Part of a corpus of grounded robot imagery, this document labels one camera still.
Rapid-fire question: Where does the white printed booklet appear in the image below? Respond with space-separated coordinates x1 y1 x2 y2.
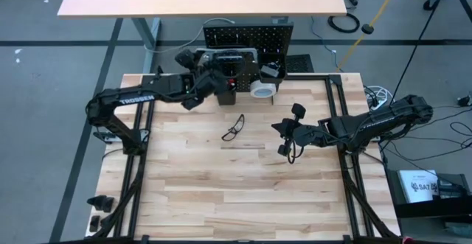
398 169 440 204

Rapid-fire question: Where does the black metal pegboard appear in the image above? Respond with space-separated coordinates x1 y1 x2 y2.
202 22 295 94

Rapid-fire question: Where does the hacksaw silver frame black handle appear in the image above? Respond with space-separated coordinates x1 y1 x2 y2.
195 47 260 68

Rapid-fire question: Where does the black aluminium table frame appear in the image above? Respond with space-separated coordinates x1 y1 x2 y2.
86 72 403 244

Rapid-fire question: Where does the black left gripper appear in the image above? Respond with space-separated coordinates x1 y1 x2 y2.
174 48 233 111

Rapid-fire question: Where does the black side cart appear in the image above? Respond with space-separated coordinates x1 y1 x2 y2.
386 168 472 221

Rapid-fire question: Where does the grey floor cable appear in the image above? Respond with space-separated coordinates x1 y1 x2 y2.
145 16 237 56

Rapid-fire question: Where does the short black pegboard bin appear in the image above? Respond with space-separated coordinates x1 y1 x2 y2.
257 52 288 85

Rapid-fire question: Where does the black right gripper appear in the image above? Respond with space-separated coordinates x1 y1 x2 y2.
271 102 328 157

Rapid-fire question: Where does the tall black pegboard bin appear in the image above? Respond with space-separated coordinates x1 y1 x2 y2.
216 77 238 106

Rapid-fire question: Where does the black corner bracket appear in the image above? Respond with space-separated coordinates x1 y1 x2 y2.
86 195 116 214
88 215 103 234

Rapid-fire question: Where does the yellow hanging cable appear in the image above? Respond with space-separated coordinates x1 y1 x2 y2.
335 0 406 74

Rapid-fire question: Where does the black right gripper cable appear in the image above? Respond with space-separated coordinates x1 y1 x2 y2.
286 140 305 165

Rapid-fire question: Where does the white tape roll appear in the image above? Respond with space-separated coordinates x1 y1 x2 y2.
249 79 278 100

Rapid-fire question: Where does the black coiled floor cable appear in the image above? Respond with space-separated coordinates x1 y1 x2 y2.
327 13 361 35

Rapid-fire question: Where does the white coiled cable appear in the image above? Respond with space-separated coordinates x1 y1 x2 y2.
363 85 395 111

